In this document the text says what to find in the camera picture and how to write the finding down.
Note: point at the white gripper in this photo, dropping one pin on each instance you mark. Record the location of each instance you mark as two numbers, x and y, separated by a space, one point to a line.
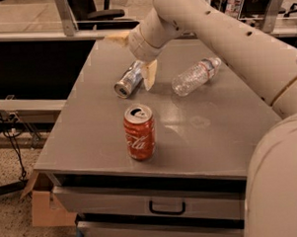
137 46

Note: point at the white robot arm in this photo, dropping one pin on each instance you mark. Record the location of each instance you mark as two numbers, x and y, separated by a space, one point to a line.
269 67

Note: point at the silver redbull can lying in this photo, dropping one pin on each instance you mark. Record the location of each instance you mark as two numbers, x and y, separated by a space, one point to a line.
129 80

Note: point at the red coca-cola can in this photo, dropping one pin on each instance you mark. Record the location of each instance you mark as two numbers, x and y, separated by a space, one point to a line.
139 127

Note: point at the clear plastic bottle lying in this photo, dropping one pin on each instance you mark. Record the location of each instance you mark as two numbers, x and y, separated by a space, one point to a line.
196 76

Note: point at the upright water bottle background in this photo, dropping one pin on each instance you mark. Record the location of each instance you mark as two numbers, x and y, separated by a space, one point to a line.
233 8

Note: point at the grey drawer cabinet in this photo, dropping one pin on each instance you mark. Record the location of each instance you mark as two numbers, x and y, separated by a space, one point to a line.
152 163

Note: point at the upper grey drawer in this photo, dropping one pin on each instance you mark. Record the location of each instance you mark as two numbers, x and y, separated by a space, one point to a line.
135 202

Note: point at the grey drawer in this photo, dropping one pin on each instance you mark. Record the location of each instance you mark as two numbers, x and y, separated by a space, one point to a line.
135 202
105 229

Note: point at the cardboard box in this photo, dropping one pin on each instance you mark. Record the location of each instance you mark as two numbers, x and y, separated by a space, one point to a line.
46 208

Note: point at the lower grey drawer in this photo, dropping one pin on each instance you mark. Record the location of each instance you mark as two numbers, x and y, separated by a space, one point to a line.
105 229

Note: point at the metal railing frame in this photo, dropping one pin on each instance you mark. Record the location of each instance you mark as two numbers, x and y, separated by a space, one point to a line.
53 20

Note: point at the black drawer handle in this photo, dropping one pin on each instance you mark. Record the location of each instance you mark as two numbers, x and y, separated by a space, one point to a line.
167 209

